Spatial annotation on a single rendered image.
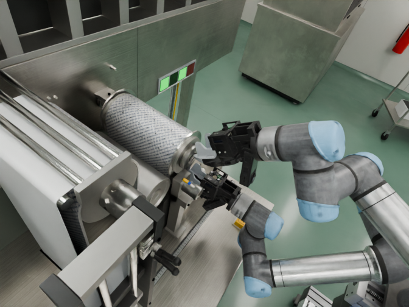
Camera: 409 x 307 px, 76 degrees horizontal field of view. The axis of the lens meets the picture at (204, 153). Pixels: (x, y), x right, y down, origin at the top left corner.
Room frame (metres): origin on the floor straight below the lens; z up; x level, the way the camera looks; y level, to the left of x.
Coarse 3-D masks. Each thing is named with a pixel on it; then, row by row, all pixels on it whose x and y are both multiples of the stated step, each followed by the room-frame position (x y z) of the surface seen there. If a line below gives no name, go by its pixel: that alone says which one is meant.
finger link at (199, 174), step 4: (196, 164) 0.57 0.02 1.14; (192, 168) 0.57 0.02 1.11; (196, 168) 0.56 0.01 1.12; (200, 168) 0.56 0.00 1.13; (196, 172) 0.56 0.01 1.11; (200, 172) 0.56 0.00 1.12; (204, 172) 0.55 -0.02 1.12; (196, 176) 0.55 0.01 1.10; (200, 176) 0.55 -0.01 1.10; (200, 180) 0.54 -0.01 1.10
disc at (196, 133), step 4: (192, 132) 0.51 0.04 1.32; (196, 132) 0.52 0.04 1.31; (188, 136) 0.49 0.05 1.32; (192, 136) 0.51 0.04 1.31; (200, 136) 0.55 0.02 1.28; (184, 140) 0.47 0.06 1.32; (188, 140) 0.49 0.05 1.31; (200, 140) 0.56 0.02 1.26; (180, 144) 0.46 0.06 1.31; (180, 148) 0.46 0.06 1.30; (176, 152) 0.44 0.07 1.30; (172, 156) 0.44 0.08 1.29; (176, 156) 0.45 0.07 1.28; (172, 160) 0.43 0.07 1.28; (172, 164) 0.44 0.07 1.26; (168, 168) 0.43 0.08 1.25; (172, 168) 0.44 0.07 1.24; (168, 172) 0.43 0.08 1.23; (172, 172) 0.44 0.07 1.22; (172, 176) 0.44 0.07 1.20
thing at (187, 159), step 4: (192, 144) 0.50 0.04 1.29; (188, 148) 0.48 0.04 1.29; (192, 148) 0.49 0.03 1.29; (184, 152) 0.47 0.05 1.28; (188, 152) 0.47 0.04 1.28; (192, 152) 0.48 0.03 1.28; (184, 156) 0.46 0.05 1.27; (188, 156) 0.46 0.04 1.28; (192, 156) 0.49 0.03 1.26; (180, 160) 0.46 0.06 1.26; (184, 160) 0.46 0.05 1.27; (188, 160) 0.47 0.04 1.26; (192, 160) 0.49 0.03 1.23; (180, 164) 0.46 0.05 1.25; (184, 164) 0.45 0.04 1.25; (188, 164) 0.47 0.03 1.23; (184, 168) 0.46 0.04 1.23
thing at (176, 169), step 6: (120, 96) 0.59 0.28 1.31; (108, 108) 0.55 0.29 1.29; (192, 138) 0.50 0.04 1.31; (198, 138) 0.53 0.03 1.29; (186, 144) 0.48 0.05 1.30; (180, 150) 0.46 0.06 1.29; (180, 156) 0.45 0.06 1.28; (174, 162) 0.44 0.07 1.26; (174, 168) 0.44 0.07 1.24; (180, 168) 0.46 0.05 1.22
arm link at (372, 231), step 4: (360, 212) 0.52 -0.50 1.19; (364, 216) 0.50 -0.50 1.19; (364, 220) 0.49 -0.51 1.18; (368, 220) 0.48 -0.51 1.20; (364, 224) 0.49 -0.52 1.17; (368, 224) 0.47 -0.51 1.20; (368, 228) 0.46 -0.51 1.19; (372, 228) 0.45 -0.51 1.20; (368, 232) 0.46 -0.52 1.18; (372, 232) 0.45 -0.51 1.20; (376, 232) 0.44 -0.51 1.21; (372, 236) 0.44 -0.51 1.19; (376, 236) 0.43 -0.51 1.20; (380, 236) 0.43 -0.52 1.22; (372, 240) 0.43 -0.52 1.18; (376, 240) 0.42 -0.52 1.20; (372, 244) 0.43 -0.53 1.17
